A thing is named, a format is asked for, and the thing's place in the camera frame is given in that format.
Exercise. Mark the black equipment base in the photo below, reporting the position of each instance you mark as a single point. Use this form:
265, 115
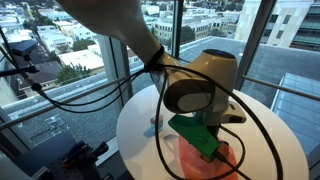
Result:
62, 158

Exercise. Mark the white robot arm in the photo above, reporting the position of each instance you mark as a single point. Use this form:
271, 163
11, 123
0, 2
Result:
202, 87

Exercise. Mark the black camera on stand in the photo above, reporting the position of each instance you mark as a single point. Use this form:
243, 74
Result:
23, 50

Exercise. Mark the blue and white box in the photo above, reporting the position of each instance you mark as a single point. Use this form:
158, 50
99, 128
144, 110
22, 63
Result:
156, 126

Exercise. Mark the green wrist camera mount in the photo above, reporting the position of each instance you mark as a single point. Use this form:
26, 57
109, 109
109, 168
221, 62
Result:
195, 133

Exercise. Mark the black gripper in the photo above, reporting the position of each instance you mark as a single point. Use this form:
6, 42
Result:
221, 152

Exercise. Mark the orange plastic bag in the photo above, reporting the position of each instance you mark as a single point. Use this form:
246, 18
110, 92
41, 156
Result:
194, 167

